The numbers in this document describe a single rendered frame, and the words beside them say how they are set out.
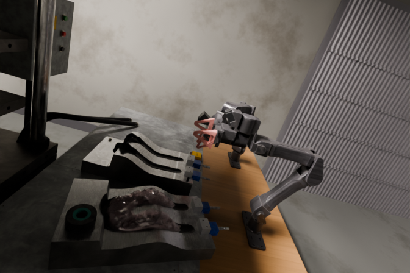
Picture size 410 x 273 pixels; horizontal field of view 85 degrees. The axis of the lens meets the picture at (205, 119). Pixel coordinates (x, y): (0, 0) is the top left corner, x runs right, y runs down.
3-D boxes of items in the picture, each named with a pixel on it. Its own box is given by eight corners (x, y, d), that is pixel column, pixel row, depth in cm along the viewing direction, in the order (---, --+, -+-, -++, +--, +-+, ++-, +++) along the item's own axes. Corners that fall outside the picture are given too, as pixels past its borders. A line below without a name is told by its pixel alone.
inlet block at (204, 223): (224, 228, 92) (229, 218, 90) (229, 238, 87) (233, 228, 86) (194, 228, 87) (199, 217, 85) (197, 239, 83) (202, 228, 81)
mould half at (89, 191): (194, 205, 103) (201, 186, 99) (211, 259, 80) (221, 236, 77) (71, 201, 84) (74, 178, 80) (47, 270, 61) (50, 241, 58)
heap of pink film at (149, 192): (174, 200, 93) (179, 184, 91) (182, 236, 78) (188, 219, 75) (107, 197, 84) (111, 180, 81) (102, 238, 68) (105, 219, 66)
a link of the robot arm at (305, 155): (257, 140, 80) (333, 161, 83) (252, 130, 88) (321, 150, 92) (245, 169, 84) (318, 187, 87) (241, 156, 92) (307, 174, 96)
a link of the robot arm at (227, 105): (238, 106, 105) (258, 106, 131) (222, 99, 109) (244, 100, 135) (229, 130, 108) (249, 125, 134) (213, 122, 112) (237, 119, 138)
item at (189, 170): (208, 181, 113) (212, 172, 111) (208, 187, 108) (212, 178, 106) (183, 174, 112) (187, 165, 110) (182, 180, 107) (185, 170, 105)
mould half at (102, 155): (190, 169, 130) (197, 148, 125) (187, 198, 105) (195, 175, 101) (105, 145, 125) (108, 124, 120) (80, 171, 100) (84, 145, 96)
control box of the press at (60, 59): (57, 209, 169) (80, 3, 122) (27, 243, 141) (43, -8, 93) (27, 202, 167) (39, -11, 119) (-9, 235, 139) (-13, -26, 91)
